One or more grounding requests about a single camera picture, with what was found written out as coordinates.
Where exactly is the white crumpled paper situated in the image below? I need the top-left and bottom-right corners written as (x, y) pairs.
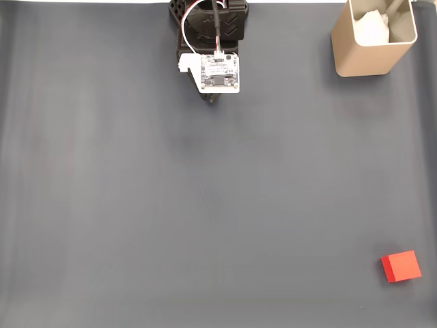
top-left (353, 9), bottom-right (392, 47)

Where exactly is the beige metal box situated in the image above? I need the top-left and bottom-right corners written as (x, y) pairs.
top-left (330, 0), bottom-right (419, 78)

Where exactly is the white red servo cable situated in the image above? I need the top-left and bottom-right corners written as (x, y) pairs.
top-left (180, 0), bottom-right (229, 55)

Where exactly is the red cube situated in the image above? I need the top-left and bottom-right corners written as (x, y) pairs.
top-left (380, 249), bottom-right (423, 284)

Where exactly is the dark grey table mat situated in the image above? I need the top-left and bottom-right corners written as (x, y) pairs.
top-left (0, 2), bottom-right (437, 328)

